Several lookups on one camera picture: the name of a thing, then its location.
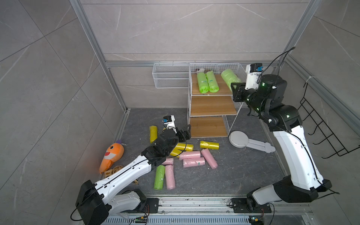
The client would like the pink roll upper centre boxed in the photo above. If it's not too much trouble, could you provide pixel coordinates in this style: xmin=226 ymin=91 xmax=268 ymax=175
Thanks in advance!
xmin=179 ymin=151 xmax=201 ymax=160

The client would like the yellow roll middle horizontal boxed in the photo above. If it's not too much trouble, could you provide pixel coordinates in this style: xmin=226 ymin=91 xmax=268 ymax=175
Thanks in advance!
xmin=175 ymin=143 xmax=194 ymax=152

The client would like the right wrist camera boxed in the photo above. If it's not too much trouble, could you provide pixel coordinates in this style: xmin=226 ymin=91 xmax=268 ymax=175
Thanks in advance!
xmin=245 ymin=63 xmax=263 ymax=90

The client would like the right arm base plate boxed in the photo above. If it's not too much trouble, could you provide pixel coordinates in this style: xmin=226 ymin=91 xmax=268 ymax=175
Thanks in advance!
xmin=228 ymin=197 xmax=272 ymax=213

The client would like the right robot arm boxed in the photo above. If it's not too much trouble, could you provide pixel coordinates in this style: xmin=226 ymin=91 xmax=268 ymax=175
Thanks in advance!
xmin=230 ymin=75 xmax=332 ymax=212

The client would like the white wire wall basket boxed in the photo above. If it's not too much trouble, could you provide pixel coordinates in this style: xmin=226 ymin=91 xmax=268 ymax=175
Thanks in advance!
xmin=152 ymin=62 xmax=189 ymax=89

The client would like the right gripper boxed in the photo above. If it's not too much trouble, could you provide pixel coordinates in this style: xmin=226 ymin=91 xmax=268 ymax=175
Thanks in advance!
xmin=231 ymin=82 xmax=266 ymax=119

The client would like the white wire three-tier shelf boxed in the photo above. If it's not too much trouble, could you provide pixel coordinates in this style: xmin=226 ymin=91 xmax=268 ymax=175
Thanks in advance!
xmin=187 ymin=63 xmax=246 ymax=138

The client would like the brown patterned flat item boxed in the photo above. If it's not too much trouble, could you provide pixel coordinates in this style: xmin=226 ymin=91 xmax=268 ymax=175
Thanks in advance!
xmin=103 ymin=164 xmax=139 ymax=185

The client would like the yellow roll far left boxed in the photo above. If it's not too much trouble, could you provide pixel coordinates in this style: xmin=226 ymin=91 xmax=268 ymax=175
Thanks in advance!
xmin=149 ymin=125 xmax=158 ymax=143

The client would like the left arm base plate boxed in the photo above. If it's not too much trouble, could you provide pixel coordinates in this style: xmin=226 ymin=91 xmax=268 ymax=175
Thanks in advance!
xmin=133 ymin=198 xmax=159 ymax=214

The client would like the black wire wall hook rack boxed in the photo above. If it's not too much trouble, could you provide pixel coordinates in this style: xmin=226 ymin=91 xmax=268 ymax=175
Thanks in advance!
xmin=298 ymin=83 xmax=360 ymax=159

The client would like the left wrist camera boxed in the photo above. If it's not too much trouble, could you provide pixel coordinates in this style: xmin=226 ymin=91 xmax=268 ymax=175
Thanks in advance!
xmin=163 ymin=115 xmax=177 ymax=133

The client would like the orange carrot plush toy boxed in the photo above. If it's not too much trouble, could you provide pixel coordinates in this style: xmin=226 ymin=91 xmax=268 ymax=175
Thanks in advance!
xmin=99 ymin=142 xmax=124 ymax=174

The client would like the pink roll right diagonal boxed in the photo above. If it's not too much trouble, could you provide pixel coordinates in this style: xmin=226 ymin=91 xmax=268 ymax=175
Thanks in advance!
xmin=201 ymin=149 xmax=218 ymax=169

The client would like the pink roll lower centre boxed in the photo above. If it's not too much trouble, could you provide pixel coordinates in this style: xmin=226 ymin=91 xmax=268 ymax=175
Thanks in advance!
xmin=183 ymin=157 xmax=205 ymax=168

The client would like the pink roll left horizontal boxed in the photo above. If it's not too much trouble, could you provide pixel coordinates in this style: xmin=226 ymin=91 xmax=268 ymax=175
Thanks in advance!
xmin=162 ymin=158 xmax=174 ymax=166

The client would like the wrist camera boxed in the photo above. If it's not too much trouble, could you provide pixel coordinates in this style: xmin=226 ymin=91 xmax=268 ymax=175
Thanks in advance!
xmin=163 ymin=115 xmax=177 ymax=133
xmin=245 ymin=63 xmax=263 ymax=90

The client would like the yellow roll horizontal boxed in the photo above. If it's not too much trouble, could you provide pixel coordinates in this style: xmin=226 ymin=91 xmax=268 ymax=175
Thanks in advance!
xmin=200 ymin=141 xmax=220 ymax=150
xmin=175 ymin=143 xmax=194 ymax=152

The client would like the white round paddle object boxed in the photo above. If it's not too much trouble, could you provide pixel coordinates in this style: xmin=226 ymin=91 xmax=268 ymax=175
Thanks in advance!
xmin=229 ymin=131 xmax=276 ymax=153

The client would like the yellow roll diagonal centre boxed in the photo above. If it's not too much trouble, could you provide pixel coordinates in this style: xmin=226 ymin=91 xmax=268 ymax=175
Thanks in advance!
xmin=170 ymin=149 xmax=183 ymax=158

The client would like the yellow roll right horizontal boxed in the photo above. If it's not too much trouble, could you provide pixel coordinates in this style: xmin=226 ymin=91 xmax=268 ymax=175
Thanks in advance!
xmin=200 ymin=141 xmax=220 ymax=150

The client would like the green roll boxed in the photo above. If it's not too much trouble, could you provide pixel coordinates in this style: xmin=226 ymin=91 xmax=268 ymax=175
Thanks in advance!
xmin=154 ymin=165 xmax=166 ymax=190
xmin=221 ymin=69 xmax=242 ymax=90
xmin=197 ymin=72 xmax=210 ymax=94
xmin=206 ymin=71 xmax=219 ymax=93

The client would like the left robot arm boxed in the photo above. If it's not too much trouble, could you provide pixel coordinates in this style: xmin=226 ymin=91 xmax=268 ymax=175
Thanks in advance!
xmin=75 ymin=125 xmax=191 ymax=225

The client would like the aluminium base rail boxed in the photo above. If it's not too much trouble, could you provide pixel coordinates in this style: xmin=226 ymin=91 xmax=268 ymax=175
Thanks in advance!
xmin=120 ymin=196 xmax=313 ymax=217

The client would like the pink roll bottom upright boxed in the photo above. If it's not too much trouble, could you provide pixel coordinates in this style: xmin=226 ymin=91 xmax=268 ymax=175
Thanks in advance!
xmin=165 ymin=165 xmax=176 ymax=190

